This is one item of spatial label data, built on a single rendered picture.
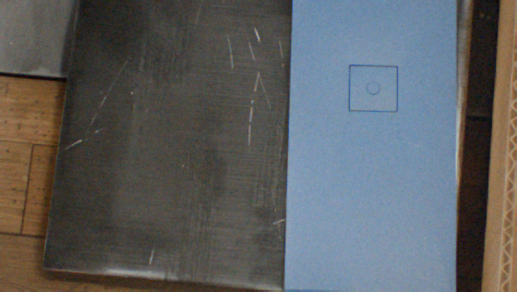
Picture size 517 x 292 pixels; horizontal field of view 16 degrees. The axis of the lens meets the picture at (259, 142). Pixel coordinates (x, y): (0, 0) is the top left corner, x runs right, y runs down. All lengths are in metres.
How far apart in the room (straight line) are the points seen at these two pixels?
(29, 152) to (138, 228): 0.07
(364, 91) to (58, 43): 0.14
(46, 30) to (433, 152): 0.18
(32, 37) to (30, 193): 0.07
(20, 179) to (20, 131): 0.02
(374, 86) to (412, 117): 0.02
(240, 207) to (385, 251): 0.06
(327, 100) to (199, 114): 0.05
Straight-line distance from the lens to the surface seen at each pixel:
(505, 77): 0.78
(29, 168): 0.82
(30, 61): 0.83
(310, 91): 0.80
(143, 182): 0.79
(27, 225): 0.81
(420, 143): 0.79
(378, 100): 0.80
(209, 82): 0.80
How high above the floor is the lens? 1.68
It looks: 73 degrees down
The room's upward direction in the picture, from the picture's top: straight up
